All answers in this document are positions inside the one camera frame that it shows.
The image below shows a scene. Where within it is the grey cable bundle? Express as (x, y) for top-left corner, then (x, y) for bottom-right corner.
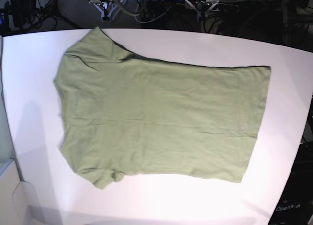
(107, 0), (147, 24)

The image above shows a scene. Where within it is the white panel at left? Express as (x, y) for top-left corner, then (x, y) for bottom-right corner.
(0, 160), (38, 225)

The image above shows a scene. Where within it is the green T-shirt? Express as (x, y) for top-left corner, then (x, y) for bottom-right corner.
(54, 28), (271, 189)

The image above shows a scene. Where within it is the black OpenArm case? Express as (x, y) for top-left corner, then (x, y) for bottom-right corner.
(269, 142), (313, 225)

